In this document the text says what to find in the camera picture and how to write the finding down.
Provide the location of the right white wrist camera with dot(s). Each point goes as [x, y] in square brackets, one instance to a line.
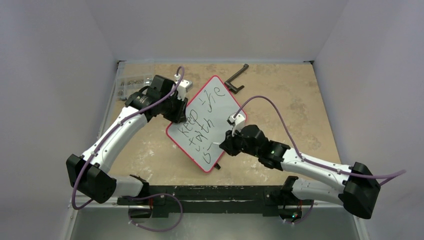
[237, 122]

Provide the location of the red framed whiteboard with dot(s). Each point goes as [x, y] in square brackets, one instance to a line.
[206, 122]

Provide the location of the clear plastic screw box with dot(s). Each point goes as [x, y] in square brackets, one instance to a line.
[127, 85]

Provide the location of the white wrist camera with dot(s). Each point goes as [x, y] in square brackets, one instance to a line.
[183, 88]
[237, 122]

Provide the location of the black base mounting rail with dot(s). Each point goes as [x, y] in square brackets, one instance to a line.
[268, 200]

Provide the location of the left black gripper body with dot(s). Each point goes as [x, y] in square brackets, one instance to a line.
[171, 106]

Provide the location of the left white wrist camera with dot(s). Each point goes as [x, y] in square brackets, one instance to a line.
[183, 88]

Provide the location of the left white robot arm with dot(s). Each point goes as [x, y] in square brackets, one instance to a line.
[89, 172]

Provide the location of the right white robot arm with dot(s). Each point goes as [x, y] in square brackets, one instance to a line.
[353, 187]

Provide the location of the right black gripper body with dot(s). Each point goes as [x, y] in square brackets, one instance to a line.
[230, 144]

